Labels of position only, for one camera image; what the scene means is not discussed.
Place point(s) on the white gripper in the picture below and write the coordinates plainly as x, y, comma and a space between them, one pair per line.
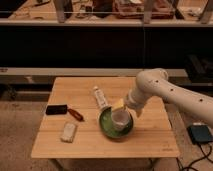
135, 100

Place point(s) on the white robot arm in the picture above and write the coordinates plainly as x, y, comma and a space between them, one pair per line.
154, 82

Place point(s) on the white sponge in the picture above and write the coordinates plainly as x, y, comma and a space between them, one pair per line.
68, 132

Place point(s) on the white cup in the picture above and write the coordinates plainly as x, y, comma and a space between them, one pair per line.
120, 120

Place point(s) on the white tube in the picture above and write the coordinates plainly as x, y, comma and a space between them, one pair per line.
100, 98

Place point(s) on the green bowl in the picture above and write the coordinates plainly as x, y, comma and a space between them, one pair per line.
106, 126

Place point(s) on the wooden table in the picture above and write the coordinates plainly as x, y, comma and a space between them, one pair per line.
151, 136

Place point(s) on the black foot pedal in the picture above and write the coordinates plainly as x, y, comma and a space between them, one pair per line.
199, 134

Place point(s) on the black rectangular block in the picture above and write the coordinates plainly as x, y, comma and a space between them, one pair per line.
56, 109

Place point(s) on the background shelf rack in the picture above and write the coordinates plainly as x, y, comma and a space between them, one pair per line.
107, 13

